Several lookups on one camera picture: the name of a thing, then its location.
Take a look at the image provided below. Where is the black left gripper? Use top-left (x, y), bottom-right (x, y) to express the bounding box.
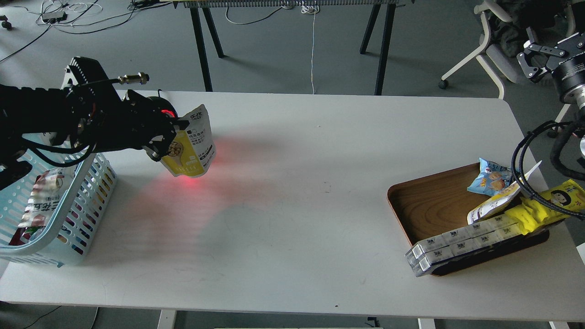
top-left (62, 57), bottom-right (189, 162)

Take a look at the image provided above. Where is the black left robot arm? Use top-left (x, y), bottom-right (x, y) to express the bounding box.
top-left (0, 57), bottom-right (189, 189)

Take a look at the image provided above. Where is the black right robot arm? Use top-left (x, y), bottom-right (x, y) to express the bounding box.
top-left (511, 28), bottom-right (585, 220)

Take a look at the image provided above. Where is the red white snack bag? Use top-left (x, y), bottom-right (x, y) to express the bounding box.
top-left (9, 166), bottom-right (76, 246)

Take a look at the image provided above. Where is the light blue plastic basket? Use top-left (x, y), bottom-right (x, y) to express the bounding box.
top-left (0, 150), bottom-right (117, 267)

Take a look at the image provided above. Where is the silver boxed snack row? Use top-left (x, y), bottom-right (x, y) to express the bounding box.
top-left (405, 215), bottom-right (523, 277)

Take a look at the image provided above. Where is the blue snack bag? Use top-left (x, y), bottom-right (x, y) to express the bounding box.
top-left (466, 158), bottom-right (512, 196)

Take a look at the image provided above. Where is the yellow snack package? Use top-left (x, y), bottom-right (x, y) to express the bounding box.
top-left (504, 179), bottom-right (585, 235)

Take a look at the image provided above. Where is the black barcode scanner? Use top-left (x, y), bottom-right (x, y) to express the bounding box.
top-left (146, 89), bottom-right (178, 118)

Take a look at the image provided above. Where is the black legged background table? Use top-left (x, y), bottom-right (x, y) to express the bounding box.
top-left (174, 0), bottom-right (403, 96)

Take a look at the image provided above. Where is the wooden oval tray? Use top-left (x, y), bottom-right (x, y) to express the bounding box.
top-left (387, 163), bottom-right (550, 276)

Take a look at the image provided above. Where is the grey office chair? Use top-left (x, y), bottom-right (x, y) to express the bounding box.
top-left (438, 0), bottom-right (576, 138)

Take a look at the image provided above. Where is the white hanging cable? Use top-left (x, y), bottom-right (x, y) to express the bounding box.
top-left (300, 4), bottom-right (320, 95)

